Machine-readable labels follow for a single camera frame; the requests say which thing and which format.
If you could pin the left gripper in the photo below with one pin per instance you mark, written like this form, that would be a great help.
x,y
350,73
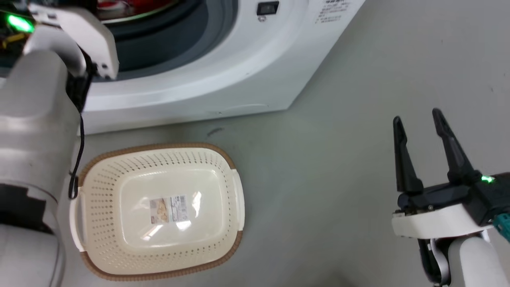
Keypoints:
x,y
79,28

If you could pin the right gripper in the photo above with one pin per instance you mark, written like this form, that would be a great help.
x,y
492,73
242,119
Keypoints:
x,y
446,207

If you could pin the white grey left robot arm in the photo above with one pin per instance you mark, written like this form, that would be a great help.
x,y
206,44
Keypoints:
x,y
32,127

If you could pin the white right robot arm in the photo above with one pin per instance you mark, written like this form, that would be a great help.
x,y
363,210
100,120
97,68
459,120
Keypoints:
x,y
474,263

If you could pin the white washing machine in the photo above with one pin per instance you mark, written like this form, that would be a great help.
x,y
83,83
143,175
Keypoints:
x,y
207,79

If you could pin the cream laundry basket brown rim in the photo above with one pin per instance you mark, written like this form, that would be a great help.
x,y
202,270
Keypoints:
x,y
119,179

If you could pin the printed washing machine label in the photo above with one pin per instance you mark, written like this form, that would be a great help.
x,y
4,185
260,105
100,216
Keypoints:
x,y
332,11

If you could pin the basket product sticker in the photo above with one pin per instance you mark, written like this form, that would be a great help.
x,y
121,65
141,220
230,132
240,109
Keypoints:
x,y
168,209

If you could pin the red clothing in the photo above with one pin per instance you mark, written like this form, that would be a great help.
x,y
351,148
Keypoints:
x,y
139,4

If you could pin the grey rubber door seal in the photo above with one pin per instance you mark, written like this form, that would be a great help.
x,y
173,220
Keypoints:
x,y
179,36

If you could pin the black door lock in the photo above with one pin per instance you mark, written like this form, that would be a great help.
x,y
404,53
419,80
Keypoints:
x,y
267,8

